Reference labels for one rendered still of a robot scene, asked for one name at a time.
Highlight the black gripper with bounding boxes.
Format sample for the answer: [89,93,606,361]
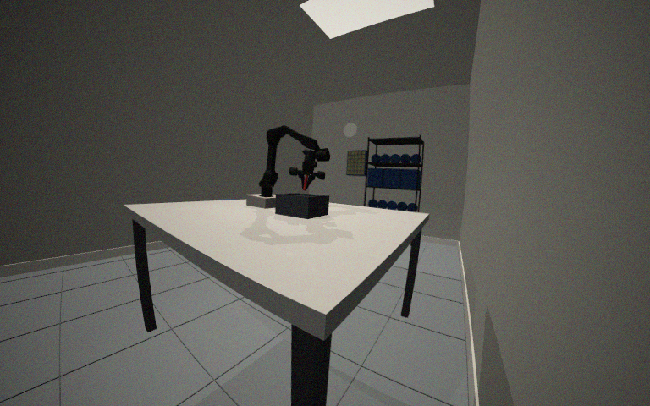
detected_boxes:
[289,159,325,189]

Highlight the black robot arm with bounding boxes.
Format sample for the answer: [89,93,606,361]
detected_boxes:
[259,125,330,197]

